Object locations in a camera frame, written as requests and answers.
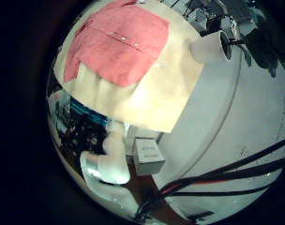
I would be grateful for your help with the orange button-up shirt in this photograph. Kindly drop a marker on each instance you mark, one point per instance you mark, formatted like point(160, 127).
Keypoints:
point(117, 47)

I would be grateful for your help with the grey cardboard box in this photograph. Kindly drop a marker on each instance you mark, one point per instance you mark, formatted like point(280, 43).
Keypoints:
point(147, 156)

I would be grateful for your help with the small white packet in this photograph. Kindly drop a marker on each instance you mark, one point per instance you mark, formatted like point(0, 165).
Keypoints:
point(159, 65)

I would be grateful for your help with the white round plant pot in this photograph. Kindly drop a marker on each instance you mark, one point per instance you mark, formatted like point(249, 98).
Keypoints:
point(208, 47)

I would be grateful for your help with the dark green leafy plant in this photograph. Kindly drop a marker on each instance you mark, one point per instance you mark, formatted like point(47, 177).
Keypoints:
point(264, 47)

